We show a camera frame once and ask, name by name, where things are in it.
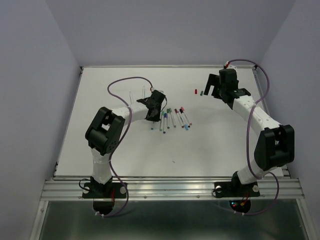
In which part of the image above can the teal green marker pen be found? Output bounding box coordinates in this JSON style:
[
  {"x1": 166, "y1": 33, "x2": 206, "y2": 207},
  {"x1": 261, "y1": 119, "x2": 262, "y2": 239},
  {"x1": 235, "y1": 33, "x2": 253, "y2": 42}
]
[{"x1": 159, "y1": 111, "x2": 165, "y2": 132}]

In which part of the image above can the dark green marker pen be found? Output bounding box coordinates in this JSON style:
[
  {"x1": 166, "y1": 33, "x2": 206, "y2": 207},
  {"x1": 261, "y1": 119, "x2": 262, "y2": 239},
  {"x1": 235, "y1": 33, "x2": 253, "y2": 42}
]
[{"x1": 129, "y1": 91, "x2": 136, "y2": 105}]

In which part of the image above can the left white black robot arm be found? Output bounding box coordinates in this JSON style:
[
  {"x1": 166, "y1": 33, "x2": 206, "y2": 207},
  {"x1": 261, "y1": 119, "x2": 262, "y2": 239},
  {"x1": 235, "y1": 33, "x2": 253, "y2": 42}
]
[{"x1": 82, "y1": 90, "x2": 167, "y2": 197}]

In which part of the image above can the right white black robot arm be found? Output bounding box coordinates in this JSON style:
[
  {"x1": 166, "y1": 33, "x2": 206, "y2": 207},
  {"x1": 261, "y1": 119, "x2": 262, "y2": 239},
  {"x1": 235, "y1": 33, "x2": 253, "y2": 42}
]
[{"x1": 204, "y1": 68, "x2": 295, "y2": 195}]

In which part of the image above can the dark blue marker pen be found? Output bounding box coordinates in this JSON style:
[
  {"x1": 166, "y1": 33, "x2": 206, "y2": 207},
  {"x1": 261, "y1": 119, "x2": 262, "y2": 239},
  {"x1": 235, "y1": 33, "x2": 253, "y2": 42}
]
[{"x1": 163, "y1": 113, "x2": 168, "y2": 134}]

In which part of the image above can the grey green marker pen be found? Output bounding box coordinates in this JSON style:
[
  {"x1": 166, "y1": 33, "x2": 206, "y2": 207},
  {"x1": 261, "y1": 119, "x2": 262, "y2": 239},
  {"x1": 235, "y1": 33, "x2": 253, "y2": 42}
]
[{"x1": 169, "y1": 108, "x2": 177, "y2": 128}]

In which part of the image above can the dark red marker pen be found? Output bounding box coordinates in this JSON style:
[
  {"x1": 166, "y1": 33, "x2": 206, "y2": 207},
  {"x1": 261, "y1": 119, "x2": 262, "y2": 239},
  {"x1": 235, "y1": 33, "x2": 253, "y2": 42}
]
[{"x1": 174, "y1": 108, "x2": 185, "y2": 128}]

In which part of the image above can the black marker pen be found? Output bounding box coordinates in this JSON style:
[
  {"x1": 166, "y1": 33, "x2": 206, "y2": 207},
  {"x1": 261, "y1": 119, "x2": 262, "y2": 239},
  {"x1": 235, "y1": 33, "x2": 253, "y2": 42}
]
[{"x1": 179, "y1": 108, "x2": 192, "y2": 128}]

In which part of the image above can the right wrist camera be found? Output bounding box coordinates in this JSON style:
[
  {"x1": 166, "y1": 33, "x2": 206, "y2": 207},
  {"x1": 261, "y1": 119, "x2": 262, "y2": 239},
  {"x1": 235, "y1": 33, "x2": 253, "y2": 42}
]
[{"x1": 223, "y1": 61, "x2": 237, "y2": 70}]

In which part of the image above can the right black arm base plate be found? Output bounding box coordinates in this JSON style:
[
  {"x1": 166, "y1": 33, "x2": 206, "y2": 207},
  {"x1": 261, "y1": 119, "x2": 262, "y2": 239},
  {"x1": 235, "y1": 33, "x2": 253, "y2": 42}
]
[{"x1": 214, "y1": 181, "x2": 260, "y2": 199}]

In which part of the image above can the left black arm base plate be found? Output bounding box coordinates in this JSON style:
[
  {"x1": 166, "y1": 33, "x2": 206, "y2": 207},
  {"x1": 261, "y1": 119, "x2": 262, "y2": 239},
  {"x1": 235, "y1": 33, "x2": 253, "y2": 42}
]
[{"x1": 82, "y1": 182, "x2": 127, "y2": 199}]

